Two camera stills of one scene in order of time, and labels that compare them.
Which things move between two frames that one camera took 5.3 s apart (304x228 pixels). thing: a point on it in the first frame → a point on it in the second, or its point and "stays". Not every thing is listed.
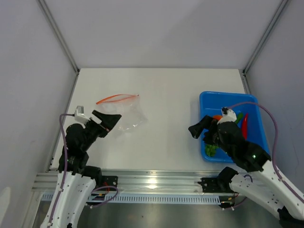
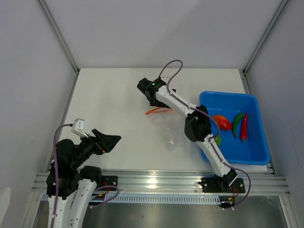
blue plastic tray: x=211 y=104 stays
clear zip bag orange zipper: x=131 y=108 → x=169 y=126
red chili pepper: x=244 y=126 stays
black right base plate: x=216 y=185 stays
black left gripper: x=108 y=121 → x=107 y=143
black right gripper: x=206 y=121 → x=158 y=105
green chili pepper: x=240 y=116 stays
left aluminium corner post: x=52 y=22 stays
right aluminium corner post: x=278 y=13 stays
